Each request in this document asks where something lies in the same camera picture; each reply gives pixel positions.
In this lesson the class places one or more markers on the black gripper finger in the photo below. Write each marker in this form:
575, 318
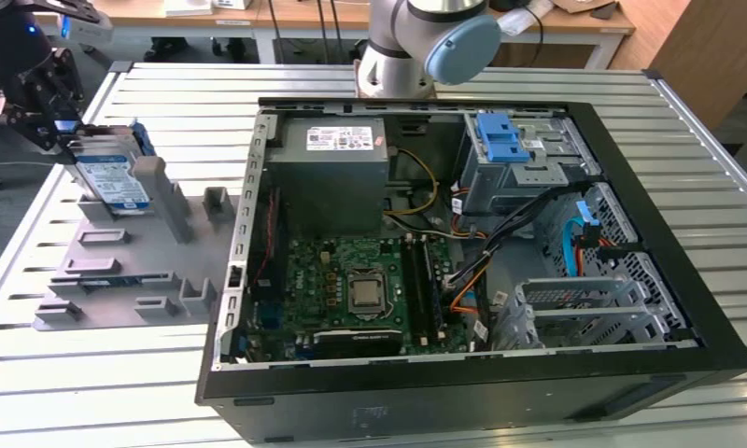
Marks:
56, 88
37, 135

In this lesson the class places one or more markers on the hard disk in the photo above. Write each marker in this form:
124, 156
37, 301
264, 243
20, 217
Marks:
115, 182

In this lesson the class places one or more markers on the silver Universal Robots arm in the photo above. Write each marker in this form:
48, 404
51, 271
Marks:
398, 28

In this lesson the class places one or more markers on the metal disk bay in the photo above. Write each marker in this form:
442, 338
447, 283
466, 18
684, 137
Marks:
598, 312

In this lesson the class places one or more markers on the grey plastic parts rack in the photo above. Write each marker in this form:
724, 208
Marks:
136, 261

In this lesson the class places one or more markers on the small white box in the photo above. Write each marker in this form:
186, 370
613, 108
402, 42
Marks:
230, 4

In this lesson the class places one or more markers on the RAM stick blue green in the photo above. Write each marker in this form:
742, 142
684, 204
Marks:
112, 281

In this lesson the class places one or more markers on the grey power supply unit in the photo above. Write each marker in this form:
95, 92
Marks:
330, 196

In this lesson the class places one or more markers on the green motherboard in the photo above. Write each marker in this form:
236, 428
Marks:
311, 289

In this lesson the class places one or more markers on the silver CPU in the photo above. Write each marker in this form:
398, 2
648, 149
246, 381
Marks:
369, 295

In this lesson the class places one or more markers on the CPU socket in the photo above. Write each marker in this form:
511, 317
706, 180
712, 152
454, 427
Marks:
370, 317

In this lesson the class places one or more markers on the black graphics card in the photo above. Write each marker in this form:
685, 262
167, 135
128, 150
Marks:
358, 343

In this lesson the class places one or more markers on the black RAM slot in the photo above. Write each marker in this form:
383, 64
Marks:
414, 289
425, 289

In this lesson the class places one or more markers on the blue plastic drive latch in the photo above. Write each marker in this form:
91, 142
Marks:
491, 128

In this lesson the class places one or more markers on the metal optical drive cage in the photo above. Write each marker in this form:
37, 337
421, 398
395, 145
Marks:
482, 186

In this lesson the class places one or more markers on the blue RAM slot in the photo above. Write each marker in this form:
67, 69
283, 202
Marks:
439, 312

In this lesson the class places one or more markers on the white cylinder object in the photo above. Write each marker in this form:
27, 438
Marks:
523, 16

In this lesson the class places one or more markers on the brown cardboard piece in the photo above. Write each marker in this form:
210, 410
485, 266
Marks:
582, 5

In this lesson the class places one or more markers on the black open PC case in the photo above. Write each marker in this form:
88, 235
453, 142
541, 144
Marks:
473, 410

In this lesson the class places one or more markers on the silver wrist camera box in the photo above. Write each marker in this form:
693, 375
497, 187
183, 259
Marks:
94, 32

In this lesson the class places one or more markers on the wooden desk white frame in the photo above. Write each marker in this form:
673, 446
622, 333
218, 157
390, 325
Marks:
136, 21
566, 23

